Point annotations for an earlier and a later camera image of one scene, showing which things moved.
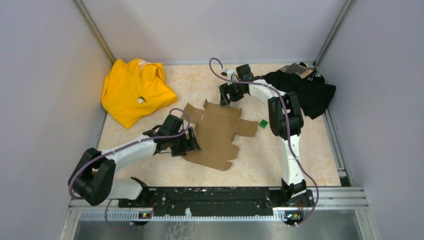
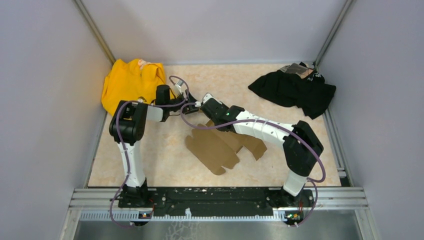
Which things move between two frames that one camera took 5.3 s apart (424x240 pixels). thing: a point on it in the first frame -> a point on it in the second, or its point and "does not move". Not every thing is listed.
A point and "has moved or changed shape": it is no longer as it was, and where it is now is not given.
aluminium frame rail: [342, 199] does not move
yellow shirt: [133, 89] does not move
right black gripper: [225, 89] -> [227, 108]
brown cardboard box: [214, 128] has moved or changed shape
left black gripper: [186, 146] -> [189, 109]
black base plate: [219, 200] does not move
